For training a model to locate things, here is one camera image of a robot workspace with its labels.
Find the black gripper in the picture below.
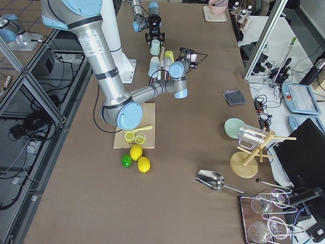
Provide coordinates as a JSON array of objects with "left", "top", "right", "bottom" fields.
[
  {"left": 176, "top": 47, "right": 197, "bottom": 67},
  {"left": 145, "top": 15, "right": 165, "bottom": 46}
]

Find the mint green cup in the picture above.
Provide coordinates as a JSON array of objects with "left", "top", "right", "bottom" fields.
[{"left": 150, "top": 39, "right": 160, "bottom": 56}]

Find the pink cup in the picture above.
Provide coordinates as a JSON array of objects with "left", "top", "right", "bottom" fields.
[{"left": 190, "top": 54, "right": 197, "bottom": 63}]

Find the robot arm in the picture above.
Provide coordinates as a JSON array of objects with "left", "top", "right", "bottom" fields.
[
  {"left": 129, "top": 1, "right": 165, "bottom": 47},
  {"left": 41, "top": 1, "right": 195, "bottom": 130}
]

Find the yellow cup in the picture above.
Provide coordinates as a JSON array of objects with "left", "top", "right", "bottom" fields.
[{"left": 165, "top": 50, "right": 174, "bottom": 63}]

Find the grey cup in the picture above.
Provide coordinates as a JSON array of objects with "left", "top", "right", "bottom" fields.
[{"left": 163, "top": 56, "right": 173, "bottom": 71}]

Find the white cup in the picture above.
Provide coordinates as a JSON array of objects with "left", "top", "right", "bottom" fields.
[{"left": 150, "top": 56, "right": 160, "bottom": 66}]

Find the blue cup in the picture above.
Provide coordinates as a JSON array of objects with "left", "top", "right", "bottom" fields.
[{"left": 148, "top": 62, "right": 159, "bottom": 78}]

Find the cream plastic tray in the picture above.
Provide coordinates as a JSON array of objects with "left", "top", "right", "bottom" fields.
[{"left": 203, "top": 6, "right": 227, "bottom": 22}]

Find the pink bowl of ice cubes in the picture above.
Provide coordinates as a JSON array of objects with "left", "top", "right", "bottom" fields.
[{"left": 208, "top": 0, "right": 228, "bottom": 14}]

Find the grey cloth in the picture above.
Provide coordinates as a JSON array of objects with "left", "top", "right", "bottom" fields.
[{"left": 223, "top": 89, "right": 246, "bottom": 106}]

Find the wooden cutting board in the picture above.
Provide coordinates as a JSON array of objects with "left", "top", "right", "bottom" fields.
[{"left": 113, "top": 103, "right": 156, "bottom": 149}]

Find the yellow plastic knife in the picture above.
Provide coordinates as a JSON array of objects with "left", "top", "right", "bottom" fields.
[{"left": 132, "top": 125, "right": 153, "bottom": 133}]

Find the green bowl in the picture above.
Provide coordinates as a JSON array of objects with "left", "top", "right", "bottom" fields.
[{"left": 224, "top": 118, "right": 245, "bottom": 139}]

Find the lemon slice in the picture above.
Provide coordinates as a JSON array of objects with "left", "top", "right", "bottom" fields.
[
  {"left": 124, "top": 131, "right": 135, "bottom": 143},
  {"left": 134, "top": 133, "right": 146, "bottom": 145}
]

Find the clear glass mug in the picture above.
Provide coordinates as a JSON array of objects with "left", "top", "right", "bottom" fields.
[{"left": 238, "top": 124, "right": 268, "bottom": 149}]

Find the yellow lemon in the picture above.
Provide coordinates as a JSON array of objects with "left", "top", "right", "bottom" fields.
[
  {"left": 138, "top": 157, "right": 151, "bottom": 173},
  {"left": 129, "top": 144, "right": 143, "bottom": 161}
]

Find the green lime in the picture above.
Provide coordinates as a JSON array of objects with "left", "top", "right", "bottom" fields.
[{"left": 121, "top": 154, "right": 132, "bottom": 168}]

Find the blue teach pendant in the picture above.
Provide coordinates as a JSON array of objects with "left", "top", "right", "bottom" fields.
[
  {"left": 281, "top": 83, "right": 321, "bottom": 115},
  {"left": 287, "top": 114, "right": 324, "bottom": 133}
]

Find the wooden mug tree stand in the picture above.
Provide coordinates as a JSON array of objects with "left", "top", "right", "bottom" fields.
[{"left": 230, "top": 131, "right": 297, "bottom": 178}]

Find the metal scoop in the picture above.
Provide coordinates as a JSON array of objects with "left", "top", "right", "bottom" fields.
[{"left": 196, "top": 169, "right": 244, "bottom": 194}]

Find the black monitor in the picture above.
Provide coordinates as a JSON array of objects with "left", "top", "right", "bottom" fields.
[{"left": 273, "top": 118, "right": 324, "bottom": 189}]

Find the wine glass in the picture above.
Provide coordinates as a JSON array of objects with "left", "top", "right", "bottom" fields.
[
  {"left": 251, "top": 188, "right": 289, "bottom": 215},
  {"left": 248, "top": 217, "right": 289, "bottom": 243}
]

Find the black tray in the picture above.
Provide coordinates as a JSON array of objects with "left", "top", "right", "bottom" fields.
[{"left": 239, "top": 196, "right": 305, "bottom": 243}]

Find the aluminium frame post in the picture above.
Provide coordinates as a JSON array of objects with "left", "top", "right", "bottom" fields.
[{"left": 243, "top": 0, "right": 287, "bottom": 81}]

